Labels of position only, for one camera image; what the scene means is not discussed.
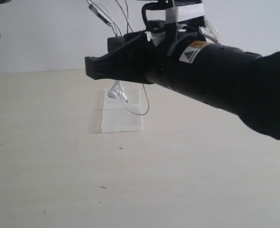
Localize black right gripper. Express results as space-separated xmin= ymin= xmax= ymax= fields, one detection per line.
xmin=85 ymin=30 xmax=206 ymax=84

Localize white wired earphones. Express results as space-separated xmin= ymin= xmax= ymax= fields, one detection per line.
xmin=86 ymin=0 xmax=151 ymax=116

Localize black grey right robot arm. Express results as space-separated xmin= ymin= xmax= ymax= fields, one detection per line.
xmin=85 ymin=32 xmax=280 ymax=140

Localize clear plastic open case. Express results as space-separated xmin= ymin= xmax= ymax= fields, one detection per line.
xmin=101 ymin=87 xmax=144 ymax=133

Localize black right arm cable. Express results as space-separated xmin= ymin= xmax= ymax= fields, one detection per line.
xmin=141 ymin=2 xmax=178 ymax=34

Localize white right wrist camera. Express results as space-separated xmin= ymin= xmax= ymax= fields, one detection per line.
xmin=134 ymin=0 xmax=206 ymax=23

